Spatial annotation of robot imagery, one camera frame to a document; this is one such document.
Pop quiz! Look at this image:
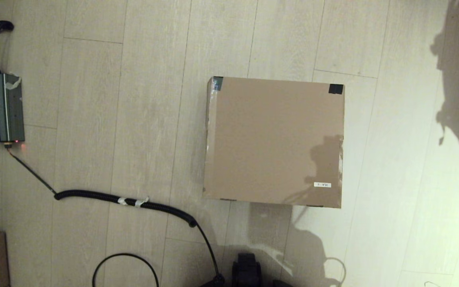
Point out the brown cardboard shoe box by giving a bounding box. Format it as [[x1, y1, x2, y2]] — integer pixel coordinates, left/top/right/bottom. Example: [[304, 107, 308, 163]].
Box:
[[202, 76, 345, 209]]

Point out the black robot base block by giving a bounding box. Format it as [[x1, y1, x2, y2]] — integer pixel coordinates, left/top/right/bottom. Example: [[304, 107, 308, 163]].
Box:
[[231, 252, 263, 287]]

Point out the grey power supply unit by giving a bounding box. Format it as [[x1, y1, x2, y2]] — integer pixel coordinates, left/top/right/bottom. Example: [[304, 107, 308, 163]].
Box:
[[0, 73, 26, 143]]

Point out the black corrugated cable white tape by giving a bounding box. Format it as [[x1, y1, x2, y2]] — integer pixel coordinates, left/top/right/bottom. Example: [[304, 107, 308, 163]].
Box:
[[6, 143, 226, 287]]

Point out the thin black cable loop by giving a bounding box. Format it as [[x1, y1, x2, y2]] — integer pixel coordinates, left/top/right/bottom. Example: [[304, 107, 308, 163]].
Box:
[[92, 253, 160, 287]]

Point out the thin pale wire loop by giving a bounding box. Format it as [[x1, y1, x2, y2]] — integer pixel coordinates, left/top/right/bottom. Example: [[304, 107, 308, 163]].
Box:
[[324, 257, 347, 287]]

